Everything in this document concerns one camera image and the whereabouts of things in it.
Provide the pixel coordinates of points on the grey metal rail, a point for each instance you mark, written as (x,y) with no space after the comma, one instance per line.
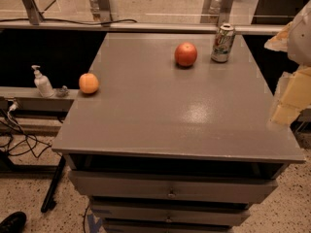
(136,27)

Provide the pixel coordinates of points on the top grey drawer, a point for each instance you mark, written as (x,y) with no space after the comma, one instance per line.
(144,186)

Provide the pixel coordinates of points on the middle grey drawer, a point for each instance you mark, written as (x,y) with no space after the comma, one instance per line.
(168,212)

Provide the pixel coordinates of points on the small grey metal object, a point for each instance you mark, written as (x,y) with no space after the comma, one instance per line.
(62,92)

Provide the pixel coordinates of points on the black floor bar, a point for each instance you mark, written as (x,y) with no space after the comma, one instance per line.
(49,202)

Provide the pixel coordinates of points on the orange fruit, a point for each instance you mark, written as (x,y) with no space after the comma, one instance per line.
(88,83)

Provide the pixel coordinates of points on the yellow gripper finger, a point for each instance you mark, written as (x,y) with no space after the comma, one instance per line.
(292,96)
(279,42)

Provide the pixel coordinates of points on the middle metal bracket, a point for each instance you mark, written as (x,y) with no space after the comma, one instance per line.
(103,10)

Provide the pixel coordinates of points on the grey side ledge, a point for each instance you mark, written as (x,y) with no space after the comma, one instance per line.
(29,99)

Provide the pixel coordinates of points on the grey drawer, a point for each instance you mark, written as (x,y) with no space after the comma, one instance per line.
(168,212)
(144,186)

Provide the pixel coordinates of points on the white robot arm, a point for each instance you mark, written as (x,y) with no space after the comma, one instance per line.
(299,44)

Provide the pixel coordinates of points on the right metal bracket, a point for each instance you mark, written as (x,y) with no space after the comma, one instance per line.
(216,11)

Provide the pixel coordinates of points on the red apple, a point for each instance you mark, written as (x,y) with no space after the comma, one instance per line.
(185,54)

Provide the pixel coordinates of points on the black shoe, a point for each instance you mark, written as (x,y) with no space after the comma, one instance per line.
(13,223)

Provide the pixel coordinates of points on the left metal bracket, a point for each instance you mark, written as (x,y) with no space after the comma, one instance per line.
(34,16)

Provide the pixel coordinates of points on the metal bracket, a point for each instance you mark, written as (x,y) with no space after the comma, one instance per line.
(34,16)
(216,11)
(103,10)

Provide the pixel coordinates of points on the white pump bottle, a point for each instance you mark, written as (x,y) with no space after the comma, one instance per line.
(42,82)

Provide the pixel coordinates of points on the grey drawer cabinet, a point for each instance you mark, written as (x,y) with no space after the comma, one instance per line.
(151,117)

